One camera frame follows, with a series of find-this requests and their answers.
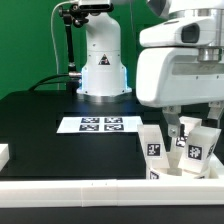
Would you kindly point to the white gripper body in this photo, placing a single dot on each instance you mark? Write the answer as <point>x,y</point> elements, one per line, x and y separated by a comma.
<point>174,77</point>

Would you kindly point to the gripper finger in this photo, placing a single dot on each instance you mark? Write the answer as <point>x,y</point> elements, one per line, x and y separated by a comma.
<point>216,110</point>
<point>171,115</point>

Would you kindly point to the white block at left edge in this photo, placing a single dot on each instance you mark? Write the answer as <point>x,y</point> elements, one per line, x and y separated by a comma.
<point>4,155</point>

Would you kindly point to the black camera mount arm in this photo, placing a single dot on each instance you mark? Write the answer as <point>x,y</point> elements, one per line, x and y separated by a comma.
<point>72,17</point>

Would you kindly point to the white sheet with tags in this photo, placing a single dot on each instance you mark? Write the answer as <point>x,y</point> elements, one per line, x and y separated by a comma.
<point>99,124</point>

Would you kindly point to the white obstacle wall frame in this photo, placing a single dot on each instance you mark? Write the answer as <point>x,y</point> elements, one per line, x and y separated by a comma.
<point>91,193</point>

